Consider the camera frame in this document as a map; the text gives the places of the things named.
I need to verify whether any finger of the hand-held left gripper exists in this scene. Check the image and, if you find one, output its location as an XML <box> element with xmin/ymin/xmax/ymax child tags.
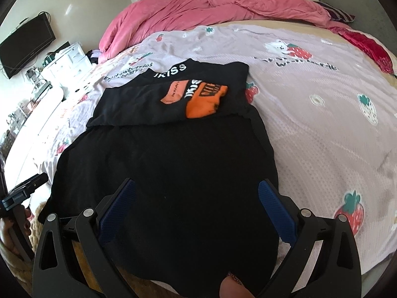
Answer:
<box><xmin>8</xmin><ymin>174</ymin><xmax>49</xmax><ymax>198</ymax></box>

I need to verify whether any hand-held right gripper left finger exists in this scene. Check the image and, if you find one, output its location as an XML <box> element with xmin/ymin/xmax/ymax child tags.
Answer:
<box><xmin>33</xmin><ymin>178</ymin><xmax>137</xmax><ymax>298</ymax></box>

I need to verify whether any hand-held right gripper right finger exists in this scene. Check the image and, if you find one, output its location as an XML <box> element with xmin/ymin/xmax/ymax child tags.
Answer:
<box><xmin>258</xmin><ymin>179</ymin><xmax>362</xmax><ymax>298</ymax></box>

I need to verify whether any black sweater with orange cuffs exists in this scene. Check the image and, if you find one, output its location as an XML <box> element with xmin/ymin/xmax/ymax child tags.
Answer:
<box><xmin>46</xmin><ymin>58</ymin><xmax>280</xmax><ymax>298</ymax></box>

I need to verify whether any person's left hand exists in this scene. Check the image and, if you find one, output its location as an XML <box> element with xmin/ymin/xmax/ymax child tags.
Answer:
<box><xmin>0</xmin><ymin>209</ymin><xmax>33</xmax><ymax>252</ymax></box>

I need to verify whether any person's right hand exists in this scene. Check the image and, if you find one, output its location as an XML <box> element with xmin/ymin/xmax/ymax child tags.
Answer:
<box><xmin>220</xmin><ymin>271</ymin><xmax>253</xmax><ymax>298</ymax></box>

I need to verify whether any strawberry print bedsheet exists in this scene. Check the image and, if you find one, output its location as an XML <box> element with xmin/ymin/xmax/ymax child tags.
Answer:
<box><xmin>0</xmin><ymin>22</ymin><xmax>397</xmax><ymax>283</ymax></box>

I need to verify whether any white drawer cabinet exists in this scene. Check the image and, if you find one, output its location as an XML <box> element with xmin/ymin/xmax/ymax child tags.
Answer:
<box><xmin>40</xmin><ymin>42</ymin><xmax>94</xmax><ymax>81</ymax></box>

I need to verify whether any black television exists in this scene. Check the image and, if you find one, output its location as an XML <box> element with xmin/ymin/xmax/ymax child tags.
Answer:
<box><xmin>0</xmin><ymin>14</ymin><xmax>56</xmax><ymax>79</ymax></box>

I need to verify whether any red patterned cloth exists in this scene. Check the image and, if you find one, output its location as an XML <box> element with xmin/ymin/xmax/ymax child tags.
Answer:
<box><xmin>330</xmin><ymin>26</ymin><xmax>396</xmax><ymax>75</ymax></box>

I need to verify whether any dark striped pillow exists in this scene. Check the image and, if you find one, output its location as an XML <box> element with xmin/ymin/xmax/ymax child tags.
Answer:
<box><xmin>316</xmin><ymin>1</ymin><xmax>356</xmax><ymax>23</ymax></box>

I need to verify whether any pink duvet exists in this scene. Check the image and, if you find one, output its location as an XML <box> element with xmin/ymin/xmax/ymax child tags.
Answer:
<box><xmin>99</xmin><ymin>0</ymin><xmax>345</xmax><ymax>61</ymax></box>

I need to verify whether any grey padded headboard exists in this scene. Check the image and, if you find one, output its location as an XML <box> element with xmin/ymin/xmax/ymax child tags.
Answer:
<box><xmin>318</xmin><ymin>0</ymin><xmax>397</xmax><ymax>78</ymax></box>

